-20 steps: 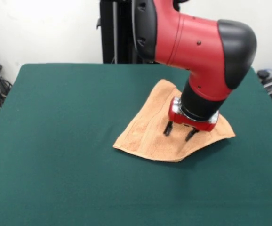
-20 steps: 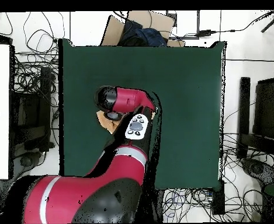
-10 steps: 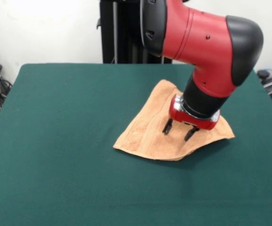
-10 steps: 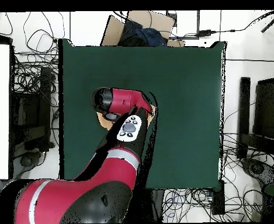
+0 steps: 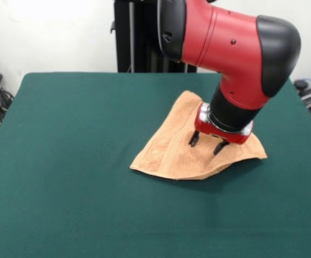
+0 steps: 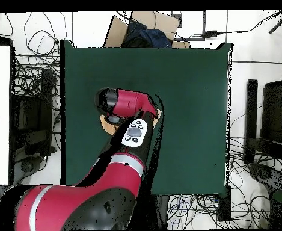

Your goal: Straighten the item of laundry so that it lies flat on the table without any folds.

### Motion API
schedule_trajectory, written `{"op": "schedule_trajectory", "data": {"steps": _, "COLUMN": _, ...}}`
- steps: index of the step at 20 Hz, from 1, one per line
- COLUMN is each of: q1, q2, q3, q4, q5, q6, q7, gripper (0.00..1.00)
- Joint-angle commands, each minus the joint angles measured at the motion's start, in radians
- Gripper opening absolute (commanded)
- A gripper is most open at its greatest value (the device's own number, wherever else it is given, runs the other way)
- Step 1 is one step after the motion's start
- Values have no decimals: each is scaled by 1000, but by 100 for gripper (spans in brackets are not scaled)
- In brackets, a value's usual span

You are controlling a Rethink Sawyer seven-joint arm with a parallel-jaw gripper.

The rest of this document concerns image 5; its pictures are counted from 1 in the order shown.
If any dark green table cloth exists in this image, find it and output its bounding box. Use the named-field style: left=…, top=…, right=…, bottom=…
left=0, top=71, right=311, bottom=258

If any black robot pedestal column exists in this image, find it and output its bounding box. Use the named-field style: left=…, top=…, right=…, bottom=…
left=110, top=0, right=199, bottom=73

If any tan terry towel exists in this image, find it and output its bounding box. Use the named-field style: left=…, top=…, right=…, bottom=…
left=130, top=90, right=268, bottom=181

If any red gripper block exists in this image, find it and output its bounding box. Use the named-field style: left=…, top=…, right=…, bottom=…
left=188, top=103, right=255, bottom=156

